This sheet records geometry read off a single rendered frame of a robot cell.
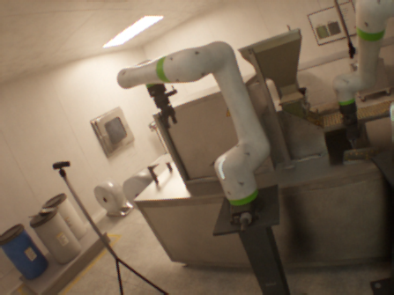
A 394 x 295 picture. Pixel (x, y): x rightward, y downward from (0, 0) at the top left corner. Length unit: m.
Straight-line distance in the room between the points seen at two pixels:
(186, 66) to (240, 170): 0.40
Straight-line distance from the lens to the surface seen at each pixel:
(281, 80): 1.42
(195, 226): 1.76
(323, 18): 5.16
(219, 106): 1.44
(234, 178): 0.89
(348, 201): 1.39
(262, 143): 1.00
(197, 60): 0.81
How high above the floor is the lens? 1.48
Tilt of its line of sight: 13 degrees down
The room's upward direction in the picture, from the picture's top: 24 degrees counter-clockwise
